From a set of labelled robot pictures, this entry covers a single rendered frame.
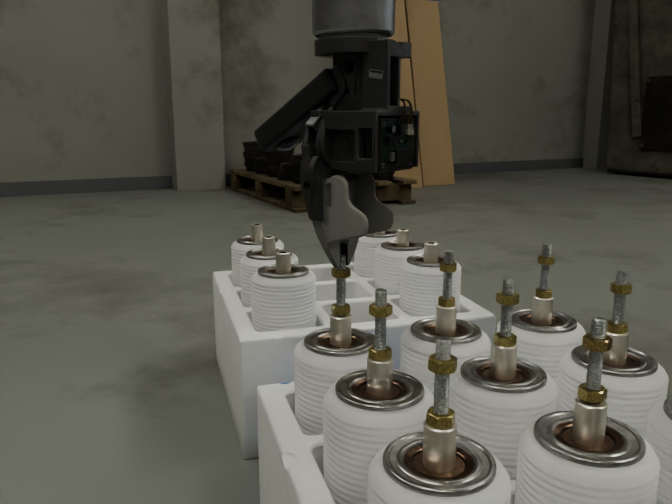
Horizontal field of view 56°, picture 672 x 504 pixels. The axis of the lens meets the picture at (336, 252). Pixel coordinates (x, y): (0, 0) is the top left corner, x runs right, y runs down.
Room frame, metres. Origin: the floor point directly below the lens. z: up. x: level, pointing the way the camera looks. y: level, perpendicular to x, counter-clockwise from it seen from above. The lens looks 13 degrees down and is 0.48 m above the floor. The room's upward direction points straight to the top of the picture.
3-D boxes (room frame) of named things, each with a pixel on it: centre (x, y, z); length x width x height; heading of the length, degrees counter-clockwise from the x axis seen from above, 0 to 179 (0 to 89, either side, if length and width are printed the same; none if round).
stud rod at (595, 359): (0.42, -0.18, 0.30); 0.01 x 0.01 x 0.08
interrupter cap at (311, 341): (0.61, 0.00, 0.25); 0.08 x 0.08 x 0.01
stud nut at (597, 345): (0.42, -0.18, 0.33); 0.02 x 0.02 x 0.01; 77
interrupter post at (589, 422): (0.42, -0.18, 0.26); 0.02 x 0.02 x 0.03
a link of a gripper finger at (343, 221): (0.59, -0.01, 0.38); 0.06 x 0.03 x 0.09; 51
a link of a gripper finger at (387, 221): (0.61, -0.03, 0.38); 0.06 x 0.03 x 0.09; 51
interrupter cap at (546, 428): (0.42, -0.18, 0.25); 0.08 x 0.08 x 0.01
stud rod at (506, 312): (0.53, -0.15, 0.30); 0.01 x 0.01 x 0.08
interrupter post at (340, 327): (0.61, 0.00, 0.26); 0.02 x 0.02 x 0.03
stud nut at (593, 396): (0.42, -0.18, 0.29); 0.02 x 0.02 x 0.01; 77
